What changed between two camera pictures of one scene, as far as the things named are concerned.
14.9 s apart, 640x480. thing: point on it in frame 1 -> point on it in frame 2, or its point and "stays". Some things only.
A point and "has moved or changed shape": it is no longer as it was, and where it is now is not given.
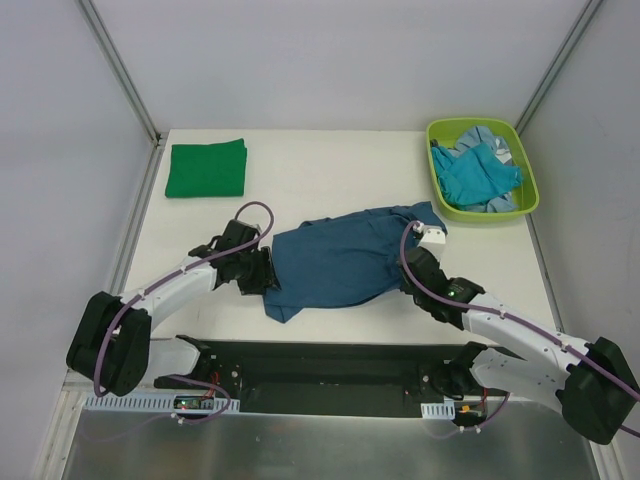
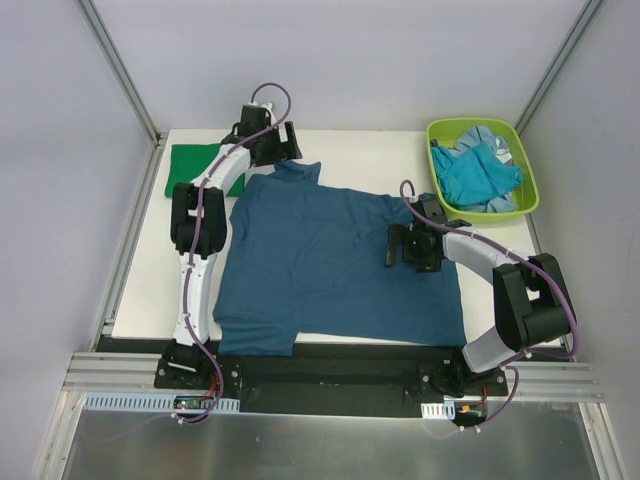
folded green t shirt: x=207 y=169 stays
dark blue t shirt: x=342 y=260 has moved or changed shape
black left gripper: x=266 y=270 -> x=289 y=141
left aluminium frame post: x=119 y=70 stays
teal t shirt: x=474 y=175 stays
